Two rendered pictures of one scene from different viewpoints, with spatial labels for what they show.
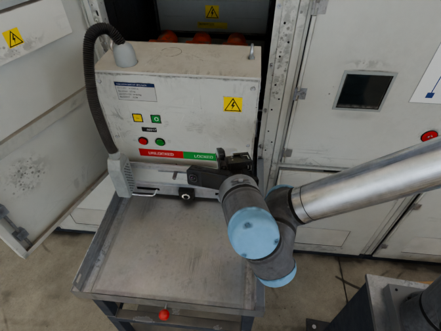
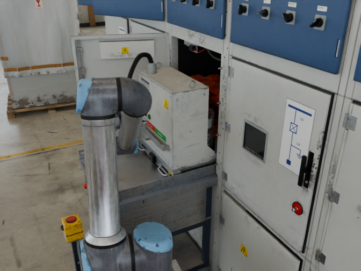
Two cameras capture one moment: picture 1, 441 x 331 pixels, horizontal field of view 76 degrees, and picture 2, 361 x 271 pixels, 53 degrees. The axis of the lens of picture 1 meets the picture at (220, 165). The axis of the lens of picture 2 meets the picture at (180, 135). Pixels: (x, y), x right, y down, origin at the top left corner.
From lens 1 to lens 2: 1.65 m
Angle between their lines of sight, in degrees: 49
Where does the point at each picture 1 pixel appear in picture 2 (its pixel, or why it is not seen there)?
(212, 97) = (161, 97)
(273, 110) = (221, 136)
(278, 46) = (221, 92)
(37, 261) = not seen: hidden behind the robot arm
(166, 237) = (124, 167)
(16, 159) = not seen: hidden behind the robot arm
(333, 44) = (238, 98)
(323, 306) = not seen: outside the picture
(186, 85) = (155, 87)
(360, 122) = (257, 168)
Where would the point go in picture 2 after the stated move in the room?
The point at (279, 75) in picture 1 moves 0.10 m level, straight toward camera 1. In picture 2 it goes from (222, 111) to (206, 113)
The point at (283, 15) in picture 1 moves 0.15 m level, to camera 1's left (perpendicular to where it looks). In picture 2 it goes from (222, 73) to (205, 67)
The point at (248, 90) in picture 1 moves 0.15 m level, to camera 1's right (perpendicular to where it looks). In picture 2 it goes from (169, 98) to (185, 106)
